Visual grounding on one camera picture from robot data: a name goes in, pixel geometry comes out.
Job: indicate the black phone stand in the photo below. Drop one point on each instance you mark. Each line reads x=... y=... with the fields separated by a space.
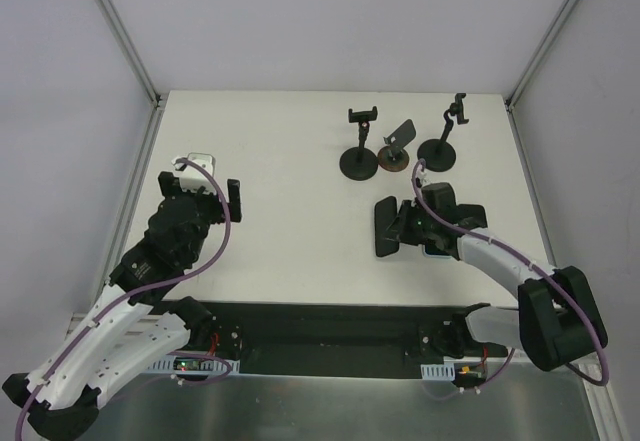
x=360 y=163

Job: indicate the brown base phone stand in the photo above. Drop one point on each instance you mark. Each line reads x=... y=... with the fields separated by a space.
x=393 y=156

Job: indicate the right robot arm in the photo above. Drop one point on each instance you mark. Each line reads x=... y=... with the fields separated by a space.
x=557 y=320

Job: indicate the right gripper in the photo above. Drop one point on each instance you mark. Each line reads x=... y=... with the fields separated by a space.
x=400 y=226

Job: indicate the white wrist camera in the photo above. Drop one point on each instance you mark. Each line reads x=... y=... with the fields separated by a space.
x=190 y=176
x=420 y=176

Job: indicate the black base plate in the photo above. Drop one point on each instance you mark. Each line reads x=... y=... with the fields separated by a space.
x=354 y=341

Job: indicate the left aluminium frame post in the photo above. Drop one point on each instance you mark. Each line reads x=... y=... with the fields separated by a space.
x=129 y=51

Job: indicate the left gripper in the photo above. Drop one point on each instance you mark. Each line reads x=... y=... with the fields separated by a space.
x=198 y=201

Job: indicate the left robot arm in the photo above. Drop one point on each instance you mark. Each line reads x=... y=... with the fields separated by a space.
x=63 y=397

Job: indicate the white cable duct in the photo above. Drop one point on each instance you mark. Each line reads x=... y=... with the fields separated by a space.
x=189 y=365
x=442 y=372

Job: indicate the black phone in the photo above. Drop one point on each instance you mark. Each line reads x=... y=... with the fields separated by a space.
x=385 y=212
x=471 y=216

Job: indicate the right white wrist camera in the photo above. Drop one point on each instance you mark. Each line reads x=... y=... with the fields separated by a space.
x=420 y=176

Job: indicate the black round base stand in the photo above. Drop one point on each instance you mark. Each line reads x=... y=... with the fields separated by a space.
x=437 y=153

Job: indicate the blue case phone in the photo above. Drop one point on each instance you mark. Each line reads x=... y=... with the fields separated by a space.
x=432 y=251

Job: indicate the left white cable duct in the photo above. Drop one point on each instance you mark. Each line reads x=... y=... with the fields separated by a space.
x=189 y=365

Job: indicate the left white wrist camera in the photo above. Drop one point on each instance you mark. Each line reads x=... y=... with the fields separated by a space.
x=190 y=176

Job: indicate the aluminium frame post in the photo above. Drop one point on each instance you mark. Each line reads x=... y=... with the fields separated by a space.
x=129 y=51
x=542 y=50

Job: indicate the right aluminium frame post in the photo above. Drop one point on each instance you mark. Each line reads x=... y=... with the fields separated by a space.
x=542 y=50

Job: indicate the right white cable duct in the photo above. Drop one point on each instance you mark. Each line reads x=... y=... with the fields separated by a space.
x=442 y=372

